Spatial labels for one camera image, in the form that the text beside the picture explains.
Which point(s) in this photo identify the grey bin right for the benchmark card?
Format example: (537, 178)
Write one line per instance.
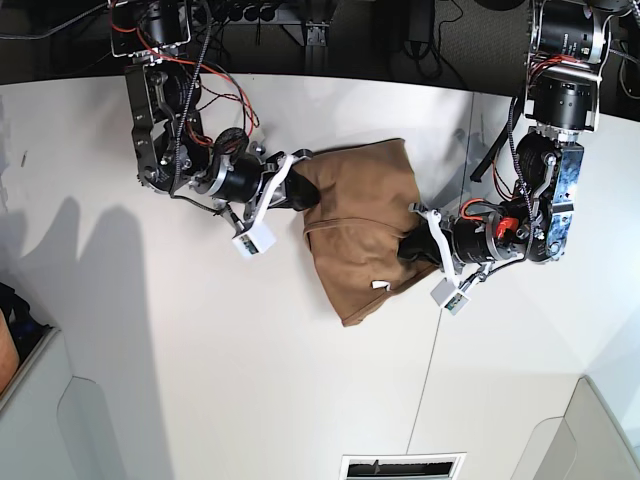
(585, 442)

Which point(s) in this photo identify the white garment label tag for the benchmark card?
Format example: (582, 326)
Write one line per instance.
(379, 284)

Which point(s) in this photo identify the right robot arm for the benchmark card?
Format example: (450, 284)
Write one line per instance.
(167, 43)

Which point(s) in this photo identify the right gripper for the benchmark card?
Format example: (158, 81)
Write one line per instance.
(244, 186)

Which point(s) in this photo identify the brown t-shirt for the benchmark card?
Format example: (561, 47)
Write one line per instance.
(353, 234)

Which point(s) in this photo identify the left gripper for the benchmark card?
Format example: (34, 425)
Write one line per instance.
(462, 246)

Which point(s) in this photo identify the black power adapter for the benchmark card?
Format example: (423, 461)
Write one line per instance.
(419, 27)

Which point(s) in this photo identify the aluminium frame post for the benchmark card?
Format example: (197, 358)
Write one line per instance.
(315, 48)

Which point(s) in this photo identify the grey bin left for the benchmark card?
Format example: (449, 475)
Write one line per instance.
(54, 424)

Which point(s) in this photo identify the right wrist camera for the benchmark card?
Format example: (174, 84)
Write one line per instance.
(254, 241)

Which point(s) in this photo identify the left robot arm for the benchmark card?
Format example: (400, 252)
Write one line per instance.
(569, 43)

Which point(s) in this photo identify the white floor vent grille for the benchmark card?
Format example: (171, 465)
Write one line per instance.
(402, 467)

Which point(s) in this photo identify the grey bin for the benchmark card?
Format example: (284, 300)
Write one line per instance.
(585, 442)
(54, 424)

